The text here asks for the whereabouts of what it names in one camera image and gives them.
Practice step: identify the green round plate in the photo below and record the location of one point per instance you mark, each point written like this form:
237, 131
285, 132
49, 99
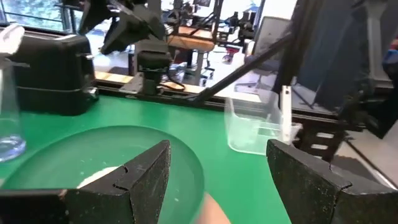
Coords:
93, 149

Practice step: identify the wooden workbench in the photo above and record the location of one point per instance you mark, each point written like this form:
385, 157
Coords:
189, 42

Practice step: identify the clear plastic container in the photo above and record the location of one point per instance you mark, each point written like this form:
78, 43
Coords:
248, 137

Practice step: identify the black frame strut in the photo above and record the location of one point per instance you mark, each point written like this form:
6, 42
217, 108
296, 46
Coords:
242, 70
295, 46

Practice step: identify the black table frame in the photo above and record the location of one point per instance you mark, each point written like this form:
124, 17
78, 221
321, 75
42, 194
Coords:
155, 96

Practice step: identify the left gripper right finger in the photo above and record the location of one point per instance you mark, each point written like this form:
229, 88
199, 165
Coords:
311, 193

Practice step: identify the black toaster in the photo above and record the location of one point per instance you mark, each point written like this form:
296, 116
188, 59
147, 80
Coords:
49, 77

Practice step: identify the grey office chair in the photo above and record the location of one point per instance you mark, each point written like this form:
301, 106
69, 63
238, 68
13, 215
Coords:
270, 37

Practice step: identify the clear drinking glass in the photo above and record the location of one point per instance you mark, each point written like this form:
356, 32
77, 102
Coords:
9, 146

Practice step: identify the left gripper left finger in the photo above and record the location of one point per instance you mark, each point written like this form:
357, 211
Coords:
133, 193

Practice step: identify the wooden side board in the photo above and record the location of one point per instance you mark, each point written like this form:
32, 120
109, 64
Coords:
112, 77

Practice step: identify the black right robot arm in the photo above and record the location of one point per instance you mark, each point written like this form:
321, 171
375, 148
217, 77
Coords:
133, 25

